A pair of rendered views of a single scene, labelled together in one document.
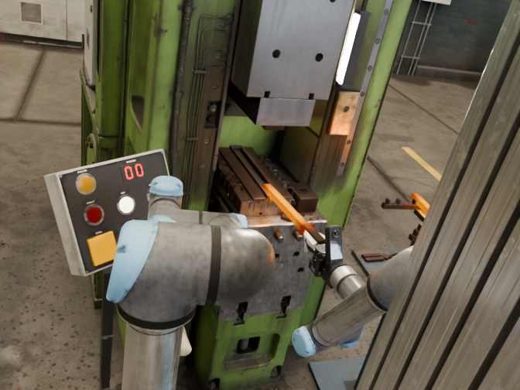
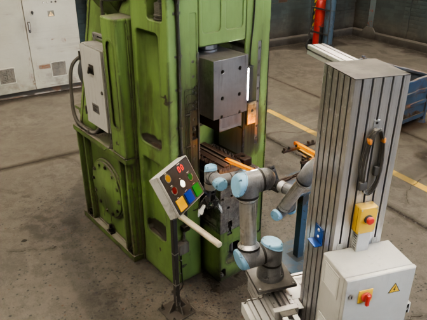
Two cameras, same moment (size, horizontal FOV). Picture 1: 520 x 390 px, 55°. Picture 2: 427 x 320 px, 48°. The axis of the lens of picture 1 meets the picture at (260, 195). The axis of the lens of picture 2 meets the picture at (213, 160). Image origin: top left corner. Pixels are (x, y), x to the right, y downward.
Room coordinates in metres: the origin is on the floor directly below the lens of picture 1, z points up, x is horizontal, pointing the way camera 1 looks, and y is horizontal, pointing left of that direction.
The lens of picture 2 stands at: (-1.45, 0.69, 2.58)
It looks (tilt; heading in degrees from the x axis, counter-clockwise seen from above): 27 degrees down; 349
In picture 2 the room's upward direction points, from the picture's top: straight up
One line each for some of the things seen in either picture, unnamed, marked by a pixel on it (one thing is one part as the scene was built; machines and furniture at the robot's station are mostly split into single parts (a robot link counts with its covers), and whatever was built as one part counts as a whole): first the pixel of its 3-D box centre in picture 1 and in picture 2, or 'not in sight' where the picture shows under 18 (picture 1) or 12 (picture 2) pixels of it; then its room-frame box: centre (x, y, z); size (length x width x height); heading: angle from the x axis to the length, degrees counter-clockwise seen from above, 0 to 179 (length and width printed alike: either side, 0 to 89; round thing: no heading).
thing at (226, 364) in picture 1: (230, 310); (216, 234); (1.78, 0.02, 0.23); 0.55 x 0.37 x 0.47; 28
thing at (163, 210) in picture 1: (172, 226); (220, 181); (0.91, 0.18, 1.23); 0.11 x 0.11 x 0.08; 13
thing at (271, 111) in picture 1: (261, 90); (211, 113); (1.74, 0.07, 1.32); 0.42 x 0.20 x 0.10; 28
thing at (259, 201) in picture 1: (245, 177); (211, 158); (1.74, 0.07, 0.96); 0.42 x 0.20 x 0.09; 28
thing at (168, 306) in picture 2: not in sight; (176, 305); (1.23, 0.43, 0.05); 0.22 x 0.22 x 0.09; 28
